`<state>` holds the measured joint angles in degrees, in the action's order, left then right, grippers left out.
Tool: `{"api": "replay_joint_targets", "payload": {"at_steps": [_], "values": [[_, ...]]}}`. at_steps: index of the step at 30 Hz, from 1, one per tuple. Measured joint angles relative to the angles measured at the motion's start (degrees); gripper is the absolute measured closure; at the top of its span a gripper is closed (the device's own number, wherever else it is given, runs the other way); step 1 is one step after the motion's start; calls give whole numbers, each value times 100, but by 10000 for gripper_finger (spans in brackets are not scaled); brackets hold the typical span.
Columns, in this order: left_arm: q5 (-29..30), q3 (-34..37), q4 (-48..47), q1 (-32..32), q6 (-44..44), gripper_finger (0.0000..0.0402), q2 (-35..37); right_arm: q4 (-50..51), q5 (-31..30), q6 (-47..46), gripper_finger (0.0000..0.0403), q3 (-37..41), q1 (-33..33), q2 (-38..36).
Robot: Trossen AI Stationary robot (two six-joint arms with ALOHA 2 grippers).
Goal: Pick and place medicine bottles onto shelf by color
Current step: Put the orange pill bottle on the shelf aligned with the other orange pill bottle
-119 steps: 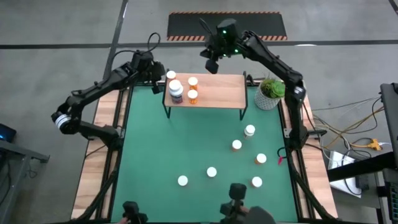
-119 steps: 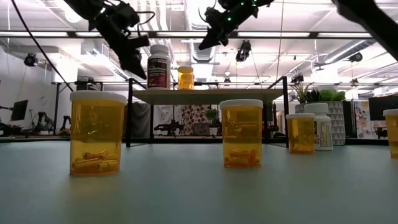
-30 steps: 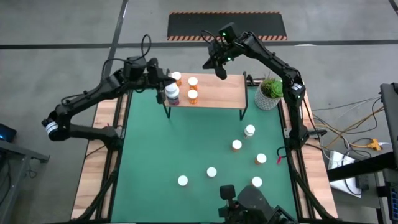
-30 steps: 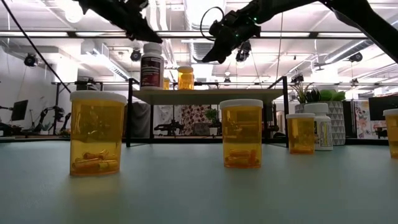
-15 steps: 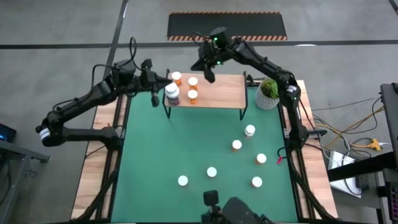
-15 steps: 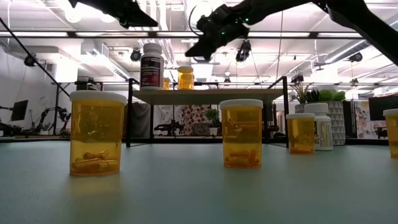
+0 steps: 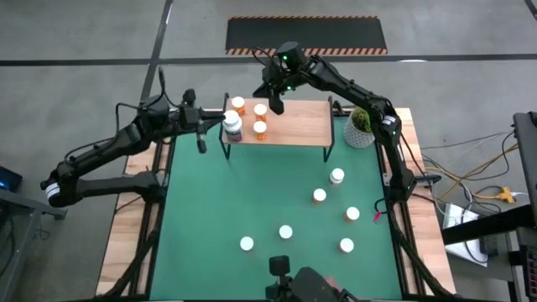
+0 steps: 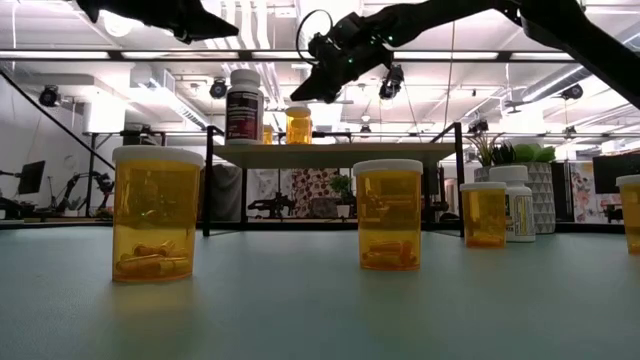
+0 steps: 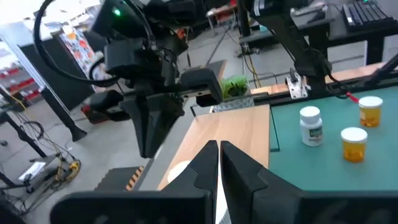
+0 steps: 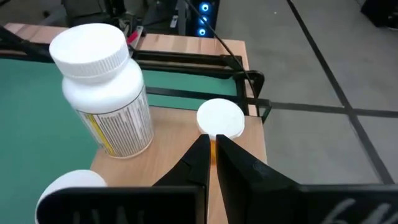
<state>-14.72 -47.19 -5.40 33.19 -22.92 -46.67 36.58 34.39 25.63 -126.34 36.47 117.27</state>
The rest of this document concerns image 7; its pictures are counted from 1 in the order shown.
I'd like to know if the green succulent in white pot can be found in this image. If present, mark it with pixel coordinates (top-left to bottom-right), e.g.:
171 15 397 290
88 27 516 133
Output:
342 107 378 150

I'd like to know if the black hazard-striped floor mat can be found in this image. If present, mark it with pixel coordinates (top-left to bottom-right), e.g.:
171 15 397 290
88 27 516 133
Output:
224 15 388 57

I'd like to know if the black device with blue light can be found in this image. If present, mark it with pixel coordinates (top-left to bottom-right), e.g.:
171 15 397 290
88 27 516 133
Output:
0 166 23 193

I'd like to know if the black camera device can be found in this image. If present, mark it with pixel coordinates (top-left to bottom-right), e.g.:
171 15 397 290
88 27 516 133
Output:
264 254 293 302

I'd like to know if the green table mat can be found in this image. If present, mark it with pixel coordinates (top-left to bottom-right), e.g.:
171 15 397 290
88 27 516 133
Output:
149 115 404 301

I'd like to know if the orange cable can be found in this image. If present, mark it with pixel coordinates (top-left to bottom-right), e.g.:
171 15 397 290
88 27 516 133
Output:
435 142 521 200

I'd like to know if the wooden shelf black metal frame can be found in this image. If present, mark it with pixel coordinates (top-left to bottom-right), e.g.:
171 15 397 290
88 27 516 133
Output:
218 92 336 164

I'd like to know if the large white bottle dark label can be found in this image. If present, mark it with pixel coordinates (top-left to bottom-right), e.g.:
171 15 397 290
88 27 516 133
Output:
222 109 244 143

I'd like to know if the grey metal stand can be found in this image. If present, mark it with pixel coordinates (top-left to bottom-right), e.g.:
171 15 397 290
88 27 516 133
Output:
0 188 68 302

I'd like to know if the black desk beam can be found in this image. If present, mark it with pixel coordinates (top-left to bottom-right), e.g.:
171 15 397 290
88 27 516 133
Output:
440 203 537 247

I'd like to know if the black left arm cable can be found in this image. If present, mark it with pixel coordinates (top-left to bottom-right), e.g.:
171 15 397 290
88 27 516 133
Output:
115 65 185 135

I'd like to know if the black aluminium table frame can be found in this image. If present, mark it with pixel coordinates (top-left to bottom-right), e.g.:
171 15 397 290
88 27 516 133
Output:
98 100 458 302

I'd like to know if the yellow power splitter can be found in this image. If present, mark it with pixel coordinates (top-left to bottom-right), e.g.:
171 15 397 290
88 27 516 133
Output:
493 186 516 206

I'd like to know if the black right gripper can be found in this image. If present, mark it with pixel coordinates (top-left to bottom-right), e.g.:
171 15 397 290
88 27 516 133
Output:
253 40 312 97

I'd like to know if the white paper sheet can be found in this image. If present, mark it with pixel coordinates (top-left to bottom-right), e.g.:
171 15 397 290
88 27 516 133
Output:
442 200 490 268

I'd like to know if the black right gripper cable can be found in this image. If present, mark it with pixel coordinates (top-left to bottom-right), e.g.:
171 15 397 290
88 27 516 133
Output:
250 45 281 70

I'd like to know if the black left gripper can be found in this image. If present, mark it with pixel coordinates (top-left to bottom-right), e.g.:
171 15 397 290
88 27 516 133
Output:
180 102 227 154

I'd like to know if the small white medicine bottle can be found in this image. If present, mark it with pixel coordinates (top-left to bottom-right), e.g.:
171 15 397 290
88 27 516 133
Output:
328 167 347 188

